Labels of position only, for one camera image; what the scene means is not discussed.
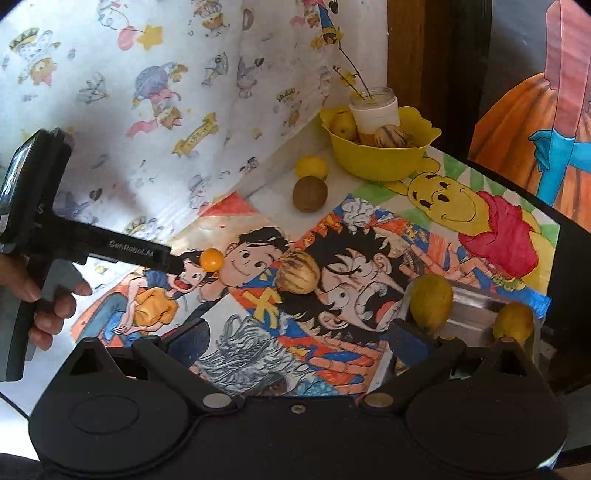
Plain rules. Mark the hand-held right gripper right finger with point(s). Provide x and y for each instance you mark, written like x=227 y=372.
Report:
x=406 y=346

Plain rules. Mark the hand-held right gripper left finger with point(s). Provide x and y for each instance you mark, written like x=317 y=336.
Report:
x=187 y=341

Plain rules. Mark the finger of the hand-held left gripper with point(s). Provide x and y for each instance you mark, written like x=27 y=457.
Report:
x=184 y=265

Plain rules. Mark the small orange fruit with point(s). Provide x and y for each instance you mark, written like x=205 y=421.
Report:
x=212 y=259

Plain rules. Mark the yellow-green fruit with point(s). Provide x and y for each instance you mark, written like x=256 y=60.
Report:
x=431 y=302
x=512 y=323

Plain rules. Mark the metal tray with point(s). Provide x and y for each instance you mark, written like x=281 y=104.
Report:
x=471 y=314

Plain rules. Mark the brown kiwi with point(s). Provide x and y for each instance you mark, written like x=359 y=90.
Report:
x=310 y=194

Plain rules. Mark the round yellow citrus fruit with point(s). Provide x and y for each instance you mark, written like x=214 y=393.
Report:
x=311 y=167

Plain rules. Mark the person's left hand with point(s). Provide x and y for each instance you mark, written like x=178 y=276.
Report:
x=18 y=281

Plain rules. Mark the children cartoon drawing sheet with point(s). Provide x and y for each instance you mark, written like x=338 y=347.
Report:
x=152 y=304

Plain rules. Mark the pirate cartoon drawing sheet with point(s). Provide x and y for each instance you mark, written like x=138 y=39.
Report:
x=360 y=277

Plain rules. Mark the printed cartoon blanket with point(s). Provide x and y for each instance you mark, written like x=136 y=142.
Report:
x=138 y=92

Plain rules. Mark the yellow bear drawing sheet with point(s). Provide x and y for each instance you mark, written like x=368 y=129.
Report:
x=438 y=194

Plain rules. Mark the yellow plastic bowl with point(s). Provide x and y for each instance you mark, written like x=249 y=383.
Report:
x=378 y=164

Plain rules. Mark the white jar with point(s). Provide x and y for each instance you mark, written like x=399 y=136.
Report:
x=374 y=115

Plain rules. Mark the dried twig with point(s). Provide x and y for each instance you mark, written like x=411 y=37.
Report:
x=345 y=79

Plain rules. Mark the wall poster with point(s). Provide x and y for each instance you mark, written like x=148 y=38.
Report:
x=517 y=129

